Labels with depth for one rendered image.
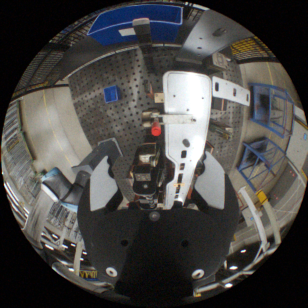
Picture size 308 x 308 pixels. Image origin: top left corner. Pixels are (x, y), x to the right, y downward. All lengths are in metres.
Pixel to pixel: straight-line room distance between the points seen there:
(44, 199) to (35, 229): 0.15
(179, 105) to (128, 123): 0.46
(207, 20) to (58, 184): 0.69
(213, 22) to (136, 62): 0.63
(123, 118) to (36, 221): 0.82
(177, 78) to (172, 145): 0.31
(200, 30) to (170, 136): 0.42
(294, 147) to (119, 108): 8.39
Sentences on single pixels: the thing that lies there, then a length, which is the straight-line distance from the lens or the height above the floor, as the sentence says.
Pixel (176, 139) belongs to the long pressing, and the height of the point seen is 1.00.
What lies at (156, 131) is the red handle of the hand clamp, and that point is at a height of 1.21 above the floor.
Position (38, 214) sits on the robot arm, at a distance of 0.49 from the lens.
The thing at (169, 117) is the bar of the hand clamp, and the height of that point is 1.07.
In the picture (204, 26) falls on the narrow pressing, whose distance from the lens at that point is 0.29.
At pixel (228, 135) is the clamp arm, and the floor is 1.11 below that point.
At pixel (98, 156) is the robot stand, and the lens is 0.64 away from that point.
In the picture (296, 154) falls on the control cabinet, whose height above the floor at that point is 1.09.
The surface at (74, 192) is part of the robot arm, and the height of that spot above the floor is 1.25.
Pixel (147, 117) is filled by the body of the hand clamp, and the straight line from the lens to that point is 0.35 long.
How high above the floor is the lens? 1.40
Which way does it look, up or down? 58 degrees down
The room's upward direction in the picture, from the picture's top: 179 degrees counter-clockwise
